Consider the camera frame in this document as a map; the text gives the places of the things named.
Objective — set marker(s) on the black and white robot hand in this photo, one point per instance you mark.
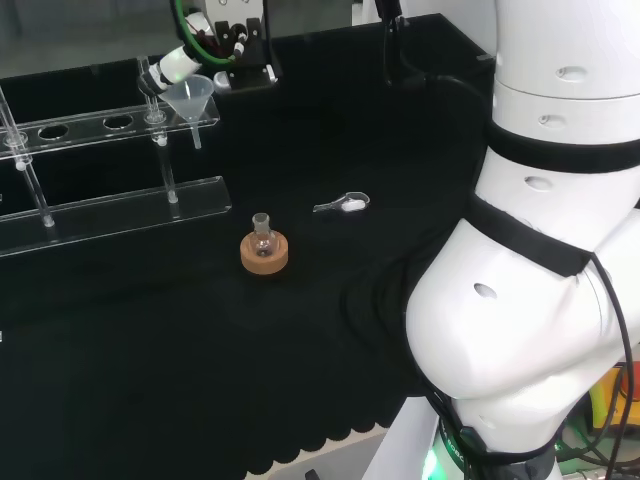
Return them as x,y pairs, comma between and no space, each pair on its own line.
250,50

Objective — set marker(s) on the black cloth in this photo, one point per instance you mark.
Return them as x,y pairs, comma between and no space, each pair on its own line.
150,350

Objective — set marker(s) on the translucent plastic funnel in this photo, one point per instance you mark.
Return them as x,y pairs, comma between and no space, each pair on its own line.
192,100

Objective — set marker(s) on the yellow stop button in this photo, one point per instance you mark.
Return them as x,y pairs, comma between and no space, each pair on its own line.
612,385

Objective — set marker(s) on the glass weighing funnel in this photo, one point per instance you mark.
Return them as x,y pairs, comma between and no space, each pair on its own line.
352,204

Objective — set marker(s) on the clear funnel stand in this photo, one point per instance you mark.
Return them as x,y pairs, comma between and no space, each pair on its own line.
100,215

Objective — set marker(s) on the round-bottom glass flask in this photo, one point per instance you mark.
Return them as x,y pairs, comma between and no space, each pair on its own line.
262,242

